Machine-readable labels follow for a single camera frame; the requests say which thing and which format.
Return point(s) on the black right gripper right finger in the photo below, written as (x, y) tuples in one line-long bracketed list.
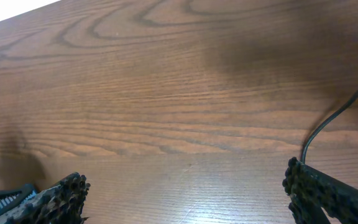
[(315, 196)]

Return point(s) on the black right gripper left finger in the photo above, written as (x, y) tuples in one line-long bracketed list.
[(62, 203)]

